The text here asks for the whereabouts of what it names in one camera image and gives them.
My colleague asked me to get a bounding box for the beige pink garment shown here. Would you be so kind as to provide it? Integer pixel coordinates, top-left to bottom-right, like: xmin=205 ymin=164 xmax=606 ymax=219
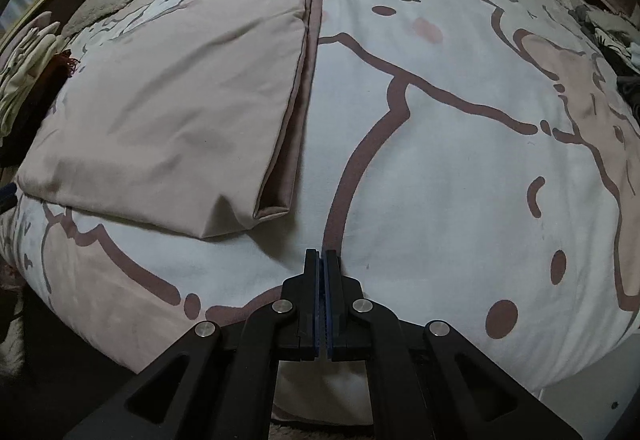
xmin=15 ymin=0 xmax=326 ymax=241

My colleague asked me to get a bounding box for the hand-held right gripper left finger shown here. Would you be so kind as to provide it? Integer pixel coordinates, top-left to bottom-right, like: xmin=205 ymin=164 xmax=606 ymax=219
xmin=65 ymin=248 xmax=322 ymax=440

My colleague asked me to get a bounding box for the cream ribbed folded garment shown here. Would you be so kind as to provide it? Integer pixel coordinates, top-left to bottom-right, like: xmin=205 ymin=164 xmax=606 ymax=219
xmin=0 ymin=35 xmax=66 ymax=137

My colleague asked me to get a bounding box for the black folded garment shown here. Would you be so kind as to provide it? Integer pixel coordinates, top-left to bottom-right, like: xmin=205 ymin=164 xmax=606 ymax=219
xmin=0 ymin=65 xmax=71 ymax=167

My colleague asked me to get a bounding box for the bear printed bed sheet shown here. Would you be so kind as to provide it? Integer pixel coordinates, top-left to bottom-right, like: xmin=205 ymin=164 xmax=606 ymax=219
xmin=0 ymin=0 xmax=640 ymax=426

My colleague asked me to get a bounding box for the red tassel cord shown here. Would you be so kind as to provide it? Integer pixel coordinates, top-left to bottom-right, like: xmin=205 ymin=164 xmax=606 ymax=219
xmin=52 ymin=49 xmax=81 ymax=77

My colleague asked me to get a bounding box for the stack of folded clothes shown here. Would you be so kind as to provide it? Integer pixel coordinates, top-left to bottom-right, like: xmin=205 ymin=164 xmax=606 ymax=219
xmin=5 ymin=15 xmax=63 ymax=58

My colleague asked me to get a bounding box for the small quilted beige pillow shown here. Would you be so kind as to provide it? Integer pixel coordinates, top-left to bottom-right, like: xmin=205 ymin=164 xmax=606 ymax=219
xmin=60 ymin=0 xmax=168 ymax=40

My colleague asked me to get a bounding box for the beige fluffy rug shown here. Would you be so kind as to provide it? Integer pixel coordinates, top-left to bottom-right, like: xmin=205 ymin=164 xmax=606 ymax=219
xmin=0 ymin=290 xmax=32 ymax=383

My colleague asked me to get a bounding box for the dark patterned garment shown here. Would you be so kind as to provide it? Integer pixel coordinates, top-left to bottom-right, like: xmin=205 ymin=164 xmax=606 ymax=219
xmin=570 ymin=3 xmax=640 ymax=74

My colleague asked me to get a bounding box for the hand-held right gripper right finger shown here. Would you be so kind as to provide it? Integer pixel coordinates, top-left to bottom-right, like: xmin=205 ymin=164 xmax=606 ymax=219
xmin=323 ymin=249 xmax=583 ymax=440

